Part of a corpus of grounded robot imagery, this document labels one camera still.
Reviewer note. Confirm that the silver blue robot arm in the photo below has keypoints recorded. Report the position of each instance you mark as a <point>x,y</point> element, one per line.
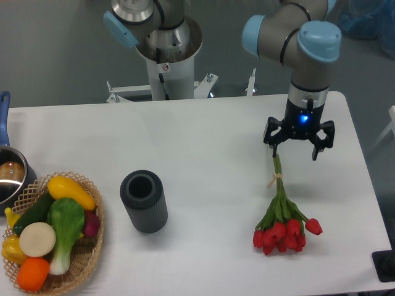
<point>297,36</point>

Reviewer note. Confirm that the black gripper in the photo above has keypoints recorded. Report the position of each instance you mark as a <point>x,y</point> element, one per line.
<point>302,124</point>

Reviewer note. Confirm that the white round radish slice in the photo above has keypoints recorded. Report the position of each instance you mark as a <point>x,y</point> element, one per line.
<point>37,239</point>

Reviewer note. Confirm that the black device at edge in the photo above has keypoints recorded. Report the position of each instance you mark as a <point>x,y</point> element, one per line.
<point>384,265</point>

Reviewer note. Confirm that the white chair frame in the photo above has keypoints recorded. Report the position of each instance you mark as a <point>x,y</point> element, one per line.
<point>385,136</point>

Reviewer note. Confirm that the red tulip bouquet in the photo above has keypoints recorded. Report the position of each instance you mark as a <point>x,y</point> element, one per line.
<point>283,226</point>

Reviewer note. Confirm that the blue handled saucepan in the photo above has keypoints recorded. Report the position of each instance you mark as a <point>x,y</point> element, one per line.
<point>16,173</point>

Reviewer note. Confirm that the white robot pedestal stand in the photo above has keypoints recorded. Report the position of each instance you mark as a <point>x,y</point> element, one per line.
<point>169,57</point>

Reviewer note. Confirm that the yellow bell pepper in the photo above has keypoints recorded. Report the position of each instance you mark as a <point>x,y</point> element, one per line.
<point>11,250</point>

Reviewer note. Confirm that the yellow banana tip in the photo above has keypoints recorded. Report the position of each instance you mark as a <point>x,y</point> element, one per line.
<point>11,217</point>

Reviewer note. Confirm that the woven wicker basket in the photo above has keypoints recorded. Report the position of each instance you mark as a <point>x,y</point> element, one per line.
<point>85,253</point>

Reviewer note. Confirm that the purple red radish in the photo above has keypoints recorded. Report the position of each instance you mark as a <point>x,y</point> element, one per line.
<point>92,224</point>

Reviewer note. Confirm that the green bok choy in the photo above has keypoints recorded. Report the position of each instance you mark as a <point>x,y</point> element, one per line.
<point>67,218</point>

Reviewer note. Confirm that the yellow squash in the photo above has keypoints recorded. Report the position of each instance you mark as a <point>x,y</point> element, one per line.
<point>63,187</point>

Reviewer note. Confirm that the blue plastic bag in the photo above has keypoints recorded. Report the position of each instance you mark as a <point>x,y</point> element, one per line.
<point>368,20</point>

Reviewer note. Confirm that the dark grey ribbed vase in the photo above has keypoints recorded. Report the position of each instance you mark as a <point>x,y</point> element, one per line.
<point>142,194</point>

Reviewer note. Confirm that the orange fruit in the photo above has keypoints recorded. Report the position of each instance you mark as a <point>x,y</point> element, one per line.
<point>32,274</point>

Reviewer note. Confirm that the dark green cucumber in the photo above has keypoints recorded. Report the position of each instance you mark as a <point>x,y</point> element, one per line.
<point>36,213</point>

